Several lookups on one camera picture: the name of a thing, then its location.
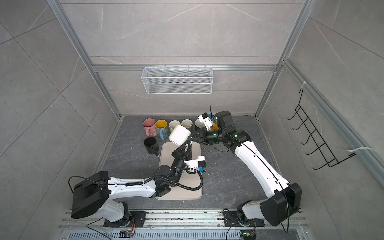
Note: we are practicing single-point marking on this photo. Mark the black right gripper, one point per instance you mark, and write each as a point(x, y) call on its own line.
point(205, 140)

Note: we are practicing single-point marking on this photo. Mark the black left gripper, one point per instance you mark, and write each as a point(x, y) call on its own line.
point(181, 156)

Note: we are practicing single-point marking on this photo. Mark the white mug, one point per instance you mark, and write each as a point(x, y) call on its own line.
point(179, 135)

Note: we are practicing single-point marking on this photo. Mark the dark green mug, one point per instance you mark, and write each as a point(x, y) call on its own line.
point(199, 125)

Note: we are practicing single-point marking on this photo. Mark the grey mug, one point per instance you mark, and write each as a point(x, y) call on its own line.
point(188, 124)

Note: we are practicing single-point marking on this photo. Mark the light green mug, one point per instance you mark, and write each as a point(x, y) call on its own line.
point(173, 124)

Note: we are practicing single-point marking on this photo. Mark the blue butterfly mug yellow inside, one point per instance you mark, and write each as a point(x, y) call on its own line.
point(162, 129)

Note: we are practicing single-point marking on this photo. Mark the black mug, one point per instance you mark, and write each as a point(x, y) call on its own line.
point(151, 146)

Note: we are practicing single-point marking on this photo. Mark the pink mug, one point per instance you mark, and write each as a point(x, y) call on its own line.
point(149, 125)

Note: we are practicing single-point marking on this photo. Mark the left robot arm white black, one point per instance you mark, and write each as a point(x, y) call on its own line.
point(98, 194)

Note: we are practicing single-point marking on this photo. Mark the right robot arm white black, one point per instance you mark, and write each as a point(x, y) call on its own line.
point(283, 198)

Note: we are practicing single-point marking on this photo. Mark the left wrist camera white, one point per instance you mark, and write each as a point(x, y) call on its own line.
point(197, 165)

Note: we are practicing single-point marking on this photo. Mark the white wire mesh basket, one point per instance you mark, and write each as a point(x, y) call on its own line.
point(177, 80)

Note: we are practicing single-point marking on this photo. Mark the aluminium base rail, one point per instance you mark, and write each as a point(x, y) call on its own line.
point(209, 224)

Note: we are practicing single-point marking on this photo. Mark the black wire hook rack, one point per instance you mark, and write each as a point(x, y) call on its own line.
point(314, 135)

